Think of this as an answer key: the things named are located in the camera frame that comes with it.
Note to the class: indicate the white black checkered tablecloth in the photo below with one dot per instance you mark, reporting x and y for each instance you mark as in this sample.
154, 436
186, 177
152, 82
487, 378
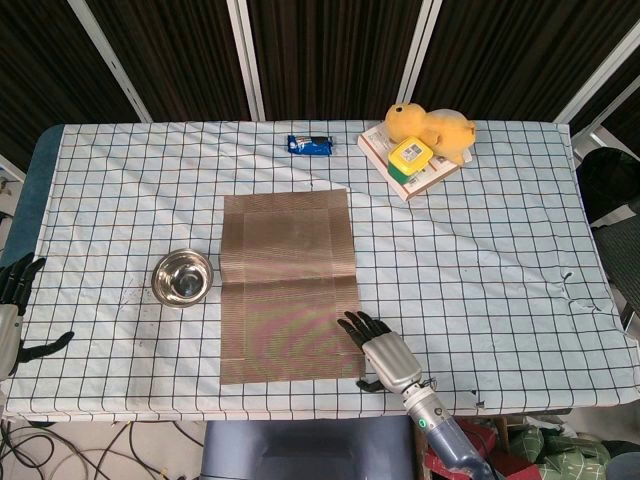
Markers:
475, 300

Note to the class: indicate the teal padded table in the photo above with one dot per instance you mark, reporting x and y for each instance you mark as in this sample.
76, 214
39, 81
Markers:
30, 200

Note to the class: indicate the green container yellow lid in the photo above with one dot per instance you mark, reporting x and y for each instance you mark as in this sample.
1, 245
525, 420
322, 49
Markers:
407, 157

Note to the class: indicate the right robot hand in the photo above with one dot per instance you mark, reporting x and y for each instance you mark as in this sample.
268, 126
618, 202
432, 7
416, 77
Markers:
392, 357

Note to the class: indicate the red box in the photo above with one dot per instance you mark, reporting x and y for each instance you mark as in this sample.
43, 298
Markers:
437, 467
515, 470

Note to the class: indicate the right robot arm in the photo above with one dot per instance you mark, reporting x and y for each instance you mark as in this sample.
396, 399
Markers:
445, 435

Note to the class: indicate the stainless steel bowl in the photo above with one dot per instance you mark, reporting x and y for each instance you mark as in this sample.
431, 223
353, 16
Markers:
182, 279

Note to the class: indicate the white partition post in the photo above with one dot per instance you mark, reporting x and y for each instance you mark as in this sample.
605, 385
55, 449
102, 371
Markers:
247, 60
600, 70
110, 60
417, 50

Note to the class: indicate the black chair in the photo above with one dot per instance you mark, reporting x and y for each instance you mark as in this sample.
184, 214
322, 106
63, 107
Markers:
610, 185

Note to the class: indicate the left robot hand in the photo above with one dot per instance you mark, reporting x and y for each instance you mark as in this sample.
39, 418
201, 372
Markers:
7, 330

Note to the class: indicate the green patterned cloth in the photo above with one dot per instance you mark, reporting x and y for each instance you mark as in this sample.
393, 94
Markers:
560, 450

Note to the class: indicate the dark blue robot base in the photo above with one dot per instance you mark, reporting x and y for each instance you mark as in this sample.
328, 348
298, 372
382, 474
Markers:
300, 450

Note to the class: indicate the white cardboard box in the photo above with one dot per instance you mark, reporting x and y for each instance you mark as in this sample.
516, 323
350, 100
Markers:
425, 182

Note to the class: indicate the brown woven placemat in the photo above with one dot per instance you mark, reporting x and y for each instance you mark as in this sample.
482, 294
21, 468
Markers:
290, 290

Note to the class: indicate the blue snack packet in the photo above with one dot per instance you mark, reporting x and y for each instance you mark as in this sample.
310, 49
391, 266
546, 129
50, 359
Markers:
310, 145

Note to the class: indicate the yellow plush toy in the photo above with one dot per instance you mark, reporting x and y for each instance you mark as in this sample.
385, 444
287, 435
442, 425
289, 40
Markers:
450, 130

